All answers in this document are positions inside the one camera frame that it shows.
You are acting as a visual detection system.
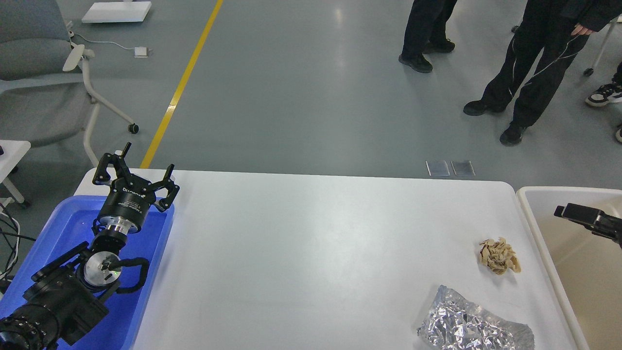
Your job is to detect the small white side table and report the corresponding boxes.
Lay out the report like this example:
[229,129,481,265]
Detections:
[0,140,31,208]

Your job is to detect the left metal floor plate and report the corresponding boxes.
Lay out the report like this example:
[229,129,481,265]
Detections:
[426,160,450,177]

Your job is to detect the metal floor plate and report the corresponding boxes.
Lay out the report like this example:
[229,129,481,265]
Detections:
[451,161,476,177]
[426,160,450,177]

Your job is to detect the white power adapter with cable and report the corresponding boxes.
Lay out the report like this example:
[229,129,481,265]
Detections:
[69,31,151,58]

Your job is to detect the black and white sneaker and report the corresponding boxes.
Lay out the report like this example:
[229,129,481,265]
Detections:
[585,83,622,108]

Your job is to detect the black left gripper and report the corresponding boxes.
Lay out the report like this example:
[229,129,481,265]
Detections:
[92,142,180,232]

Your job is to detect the white chair leg with caster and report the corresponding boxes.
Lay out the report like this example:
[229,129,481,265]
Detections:
[583,16,622,77]

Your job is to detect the blue plastic bin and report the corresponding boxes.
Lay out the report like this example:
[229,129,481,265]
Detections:
[0,195,175,350]

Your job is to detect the white flat board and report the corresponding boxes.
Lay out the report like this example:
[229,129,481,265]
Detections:
[81,1,153,23]

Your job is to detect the person in plain black trousers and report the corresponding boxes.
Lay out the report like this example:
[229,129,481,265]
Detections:
[398,0,457,73]

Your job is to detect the beige plastic bin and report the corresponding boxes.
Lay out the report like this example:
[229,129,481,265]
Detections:
[516,186,622,350]

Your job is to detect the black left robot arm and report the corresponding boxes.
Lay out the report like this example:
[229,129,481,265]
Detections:
[1,146,180,350]

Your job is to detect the grey office chair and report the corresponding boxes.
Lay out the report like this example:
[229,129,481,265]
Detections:
[0,0,138,165]

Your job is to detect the right metal floor plate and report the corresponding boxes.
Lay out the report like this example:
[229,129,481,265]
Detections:
[451,161,476,177]

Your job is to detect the person in white-striped black trousers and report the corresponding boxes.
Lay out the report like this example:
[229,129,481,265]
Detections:
[464,0,622,146]

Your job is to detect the black cables at left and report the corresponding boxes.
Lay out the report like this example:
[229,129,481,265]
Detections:
[0,202,36,287]

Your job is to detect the silver foil bag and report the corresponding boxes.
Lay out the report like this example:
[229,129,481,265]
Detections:
[417,284,535,350]

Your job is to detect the pile of beige shells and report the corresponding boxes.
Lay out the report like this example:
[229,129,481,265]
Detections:
[479,237,522,275]

